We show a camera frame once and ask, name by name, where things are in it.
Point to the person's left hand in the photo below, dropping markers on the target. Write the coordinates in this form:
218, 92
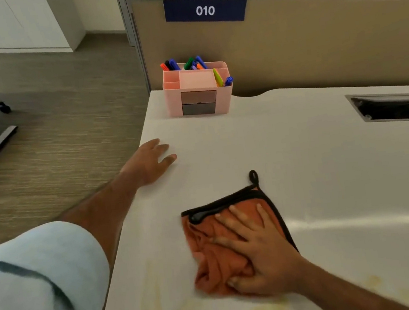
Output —
145, 164

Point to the person's right hand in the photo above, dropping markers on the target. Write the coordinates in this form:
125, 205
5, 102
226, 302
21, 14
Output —
274, 260

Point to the orange microfibre cloth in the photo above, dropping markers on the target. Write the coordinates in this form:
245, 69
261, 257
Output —
211, 264

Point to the pink desk organizer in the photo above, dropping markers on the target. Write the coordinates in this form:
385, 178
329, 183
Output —
194, 79

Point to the person's right forearm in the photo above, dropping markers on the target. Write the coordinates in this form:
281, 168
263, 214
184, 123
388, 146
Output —
342, 292

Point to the person's left forearm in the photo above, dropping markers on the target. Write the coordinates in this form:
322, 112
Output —
103, 211

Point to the blue capped pen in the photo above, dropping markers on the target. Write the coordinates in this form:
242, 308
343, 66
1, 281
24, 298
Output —
229, 80

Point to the bunch of coloured markers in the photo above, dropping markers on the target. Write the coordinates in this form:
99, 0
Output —
174, 65

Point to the yellow green highlighter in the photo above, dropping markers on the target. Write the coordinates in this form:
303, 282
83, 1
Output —
218, 78

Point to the blue number sign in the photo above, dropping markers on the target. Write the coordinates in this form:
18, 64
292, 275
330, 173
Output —
206, 10

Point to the light blue left sleeve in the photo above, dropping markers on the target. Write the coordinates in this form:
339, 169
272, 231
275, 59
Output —
31, 296

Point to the beige desk partition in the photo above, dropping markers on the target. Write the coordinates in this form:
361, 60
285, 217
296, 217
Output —
306, 42

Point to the white storage cabinet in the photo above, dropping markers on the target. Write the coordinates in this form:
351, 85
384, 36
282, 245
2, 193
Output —
3, 21

